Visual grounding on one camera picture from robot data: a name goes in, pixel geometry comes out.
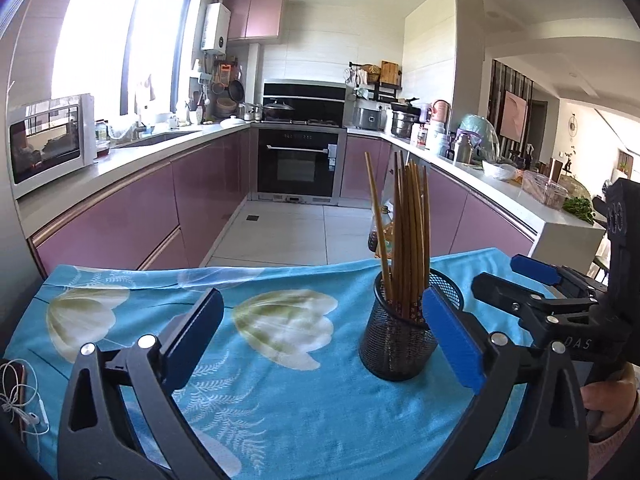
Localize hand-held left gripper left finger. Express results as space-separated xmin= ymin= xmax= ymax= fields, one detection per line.
xmin=57 ymin=287 xmax=226 ymax=480

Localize pink lower kitchen cabinets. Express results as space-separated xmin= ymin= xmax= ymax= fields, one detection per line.
xmin=27 ymin=127 xmax=258 ymax=278
xmin=340 ymin=132 xmax=606 ymax=271

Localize white bowl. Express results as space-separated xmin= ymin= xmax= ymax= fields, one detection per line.
xmin=482 ymin=161 xmax=518 ymax=182

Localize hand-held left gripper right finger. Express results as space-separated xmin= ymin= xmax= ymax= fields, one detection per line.
xmin=421 ymin=284 xmax=586 ymax=480

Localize person's right hand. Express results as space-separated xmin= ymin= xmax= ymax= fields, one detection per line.
xmin=582 ymin=365 xmax=640 ymax=436

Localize kitchen sink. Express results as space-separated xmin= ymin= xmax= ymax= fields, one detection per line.
xmin=120 ymin=130 xmax=201 ymax=148

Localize pile of wooden chopsticks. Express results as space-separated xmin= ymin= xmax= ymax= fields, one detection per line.
xmin=364 ymin=151 xmax=432 ymax=321

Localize person's right forearm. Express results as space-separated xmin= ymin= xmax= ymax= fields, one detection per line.
xmin=587 ymin=410 xmax=640 ymax=480

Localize black range hood unit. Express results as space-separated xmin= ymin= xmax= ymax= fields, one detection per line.
xmin=262 ymin=80 xmax=351 ymax=127

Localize stainless steel pot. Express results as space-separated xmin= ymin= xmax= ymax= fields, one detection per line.
xmin=390 ymin=110 xmax=418 ymax=138

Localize green leafy vegetables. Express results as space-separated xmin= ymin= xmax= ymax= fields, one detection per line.
xmin=562 ymin=196 xmax=598 ymax=223

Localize clear plastic container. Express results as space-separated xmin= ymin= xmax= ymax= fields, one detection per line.
xmin=521 ymin=170 xmax=570 ymax=208

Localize blue floral tablecloth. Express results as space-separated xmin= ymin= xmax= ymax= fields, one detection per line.
xmin=2 ymin=247 xmax=601 ymax=480

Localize white earphone cable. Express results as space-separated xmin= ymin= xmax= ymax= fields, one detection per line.
xmin=0 ymin=360 xmax=51 ymax=436

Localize wok with glass lid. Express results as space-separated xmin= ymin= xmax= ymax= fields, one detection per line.
xmin=262 ymin=100 xmax=297 ymax=122

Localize kitchen window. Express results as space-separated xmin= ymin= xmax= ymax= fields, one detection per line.
xmin=52 ymin=0 xmax=201 ymax=121

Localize black wall shelf rack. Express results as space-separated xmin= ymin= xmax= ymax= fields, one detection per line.
xmin=349 ymin=61 xmax=403 ymax=102

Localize black mesh utensil holder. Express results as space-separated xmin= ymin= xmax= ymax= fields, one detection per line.
xmin=359 ymin=266 xmax=465 ymax=382

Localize white microwave oven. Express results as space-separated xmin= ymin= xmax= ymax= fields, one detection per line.
xmin=6 ymin=92 xmax=98 ymax=200

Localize mint green kitchen appliance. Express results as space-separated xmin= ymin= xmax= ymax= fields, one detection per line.
xmin=459 ymin=114 xmax=501 ymax=161

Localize pink upper kitchen cabinet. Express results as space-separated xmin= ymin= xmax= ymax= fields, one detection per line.
xmin=222 ymin=0 xmax=285 ymax=42

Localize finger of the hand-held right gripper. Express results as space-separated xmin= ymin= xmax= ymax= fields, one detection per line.
xmin=471 ymin=272 xmax=598 ymax=347
xmin=510 ymin=254 xmax=608 ymax=301

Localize white wall water heater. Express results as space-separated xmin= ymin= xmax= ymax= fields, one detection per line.
xmin=201 ymin=2 xmax=231 ymax=53

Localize wall utensil rack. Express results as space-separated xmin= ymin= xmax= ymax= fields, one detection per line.
xmin=190 ymin=57 xmax=238 ymax=111

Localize steel thermos flask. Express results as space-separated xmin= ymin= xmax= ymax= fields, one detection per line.
xmin=452 ymin=132 xmax=473 ymax=163

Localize cooking oil bottle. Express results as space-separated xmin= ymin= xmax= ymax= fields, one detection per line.
xmin=367 ymin=205 xmax=396 ymax=261

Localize clear plastic bag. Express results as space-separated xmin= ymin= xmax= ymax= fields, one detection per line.
xmin=107 ymin=115 xmax=141 ymax=143

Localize silver rice cooker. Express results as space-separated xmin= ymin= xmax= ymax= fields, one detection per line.
xmin=352 ymin=106 xmax=387 ymax=132

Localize pink wall painting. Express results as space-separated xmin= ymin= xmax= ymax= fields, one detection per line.
xmin=502 ymin=91 xmax=528 ymax=142

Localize built-in black oven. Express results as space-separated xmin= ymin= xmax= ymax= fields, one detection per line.
xmin=250 ymin=126 xmax=347 ymax=206

